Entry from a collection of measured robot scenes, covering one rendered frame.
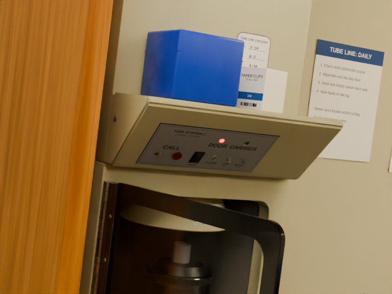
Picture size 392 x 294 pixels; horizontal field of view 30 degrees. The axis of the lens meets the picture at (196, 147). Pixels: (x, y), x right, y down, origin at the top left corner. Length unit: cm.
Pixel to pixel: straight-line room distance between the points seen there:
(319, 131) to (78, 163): 36
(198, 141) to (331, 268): 92
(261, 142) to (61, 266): 33
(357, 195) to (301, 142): 80
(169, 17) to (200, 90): 15
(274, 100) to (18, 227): 41
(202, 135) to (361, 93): 90
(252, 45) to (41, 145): 35
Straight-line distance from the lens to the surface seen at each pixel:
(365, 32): 184
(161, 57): 98
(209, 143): 101
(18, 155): 113
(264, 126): 102
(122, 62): 102
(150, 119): 94
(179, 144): 99
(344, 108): 180
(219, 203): 116
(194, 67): 95
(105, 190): 101
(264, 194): 116
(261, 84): 104
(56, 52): 101
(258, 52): 113
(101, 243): 103
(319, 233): 181
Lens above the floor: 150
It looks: 3 degrees down
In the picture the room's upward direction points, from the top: 7 degrees clockwise
